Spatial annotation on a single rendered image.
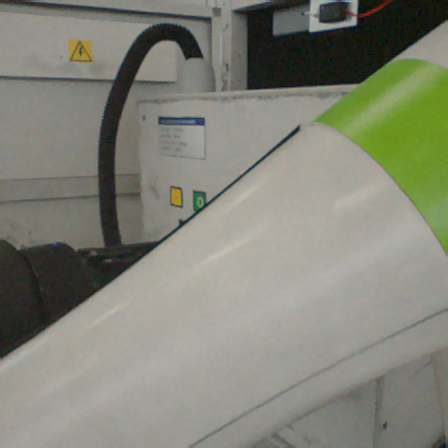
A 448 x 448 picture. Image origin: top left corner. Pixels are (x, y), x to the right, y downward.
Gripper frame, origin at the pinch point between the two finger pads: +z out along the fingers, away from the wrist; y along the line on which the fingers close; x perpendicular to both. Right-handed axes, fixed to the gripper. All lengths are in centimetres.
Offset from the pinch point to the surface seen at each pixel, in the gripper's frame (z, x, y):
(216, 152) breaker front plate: 13.4, 8.1, -17.7
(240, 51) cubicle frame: 43, 26, -44
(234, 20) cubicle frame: 41, 32, -44
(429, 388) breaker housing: 25.3, -20.9, 10.4
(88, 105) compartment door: 14, 15, -58
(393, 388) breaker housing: 16.1, -17.2, 10.4
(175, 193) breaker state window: 13.4, 0.9, -27.8
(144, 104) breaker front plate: 13.4, 14.9, -36.2
